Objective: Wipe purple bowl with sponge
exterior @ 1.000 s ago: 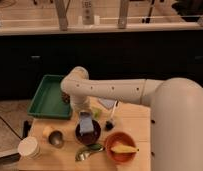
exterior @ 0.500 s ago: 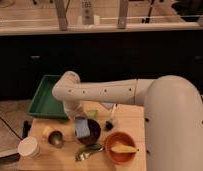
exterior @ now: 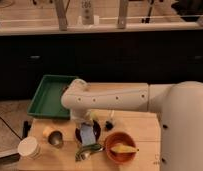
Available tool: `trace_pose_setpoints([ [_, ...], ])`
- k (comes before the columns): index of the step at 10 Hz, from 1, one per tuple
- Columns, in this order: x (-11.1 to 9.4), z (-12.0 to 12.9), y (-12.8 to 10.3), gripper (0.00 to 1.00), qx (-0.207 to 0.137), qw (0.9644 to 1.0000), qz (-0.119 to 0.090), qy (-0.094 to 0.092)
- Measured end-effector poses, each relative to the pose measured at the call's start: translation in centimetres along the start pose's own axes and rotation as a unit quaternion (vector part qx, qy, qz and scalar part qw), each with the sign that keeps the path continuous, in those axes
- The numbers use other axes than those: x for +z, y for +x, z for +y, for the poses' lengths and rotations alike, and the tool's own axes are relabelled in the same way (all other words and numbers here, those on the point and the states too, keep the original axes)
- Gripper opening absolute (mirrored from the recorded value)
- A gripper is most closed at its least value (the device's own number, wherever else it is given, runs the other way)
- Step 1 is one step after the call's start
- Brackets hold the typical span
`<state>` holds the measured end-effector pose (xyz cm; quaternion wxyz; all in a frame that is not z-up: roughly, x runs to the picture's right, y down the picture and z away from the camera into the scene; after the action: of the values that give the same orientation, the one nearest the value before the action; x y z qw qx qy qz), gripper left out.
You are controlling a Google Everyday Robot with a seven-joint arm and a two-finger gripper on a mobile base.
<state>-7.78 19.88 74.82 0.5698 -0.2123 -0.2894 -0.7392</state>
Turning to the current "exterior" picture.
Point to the purple bowl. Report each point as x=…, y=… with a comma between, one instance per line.
x=96, y=130

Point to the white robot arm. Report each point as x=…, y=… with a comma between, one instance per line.
x=180, y=106

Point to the orange bowl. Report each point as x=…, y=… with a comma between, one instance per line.
x=119, y=138

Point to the green plastic tray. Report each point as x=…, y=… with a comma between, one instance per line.
x=46, y=102

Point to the yellow corn cob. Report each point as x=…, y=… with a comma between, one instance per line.
x=121, y=148

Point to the silver fork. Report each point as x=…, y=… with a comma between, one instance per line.
x=87, y=154

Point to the white paper cup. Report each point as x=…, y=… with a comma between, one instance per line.
x=29, y=147

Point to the metal cup wooden handle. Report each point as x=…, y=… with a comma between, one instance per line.
x=53, y=136

